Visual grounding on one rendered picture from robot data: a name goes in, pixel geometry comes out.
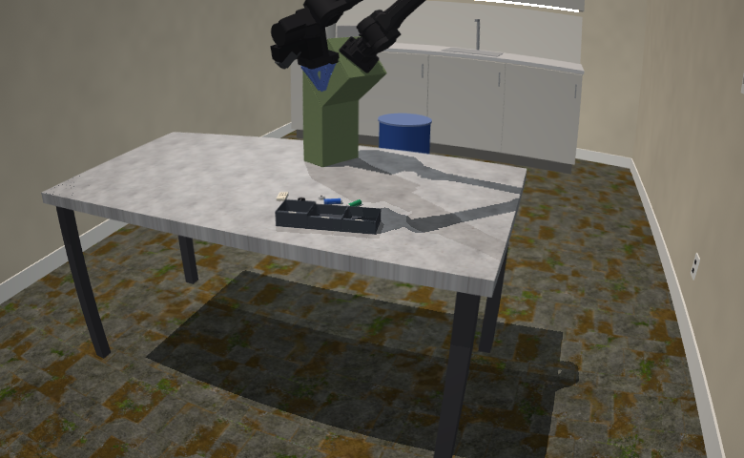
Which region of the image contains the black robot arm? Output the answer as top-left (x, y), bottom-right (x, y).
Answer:
top-left (270, 0), bottom-right (425, 73)

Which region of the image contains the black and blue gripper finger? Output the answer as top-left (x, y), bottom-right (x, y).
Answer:
top-left (308, 63), bottom-right (336, 92)
top-left (300, 66), bottom-right (327, 91)

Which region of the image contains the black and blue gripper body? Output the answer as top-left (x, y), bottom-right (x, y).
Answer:
top-left (297, 32), bottom-right (340, 70)

